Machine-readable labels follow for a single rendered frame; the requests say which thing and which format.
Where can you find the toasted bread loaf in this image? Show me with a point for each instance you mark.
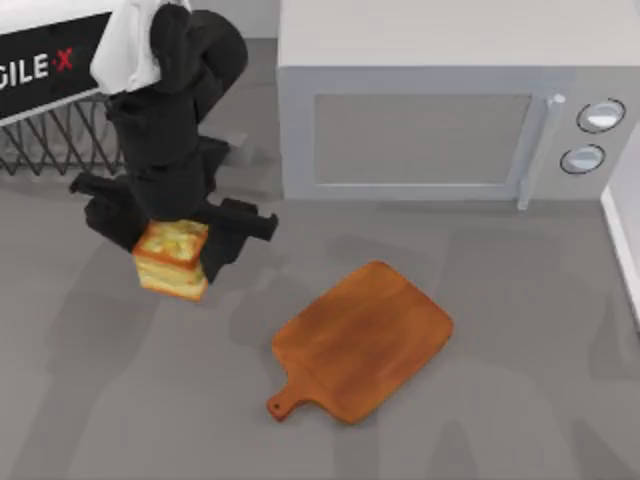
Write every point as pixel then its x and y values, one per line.
pixel 170 265

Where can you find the wooden cutting board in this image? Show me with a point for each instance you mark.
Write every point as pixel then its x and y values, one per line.
pixel 360 340

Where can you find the grey microwave door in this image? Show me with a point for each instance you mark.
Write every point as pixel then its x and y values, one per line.
pixel 420 140

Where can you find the pale grey microwave oven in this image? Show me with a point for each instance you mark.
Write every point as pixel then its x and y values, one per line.
pixel 425 35

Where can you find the small round microwave knob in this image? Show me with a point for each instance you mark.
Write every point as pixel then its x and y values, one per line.
pixel 582 159

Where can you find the large round microwave knob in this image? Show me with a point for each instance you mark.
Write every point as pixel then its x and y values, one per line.
pixel 601 115

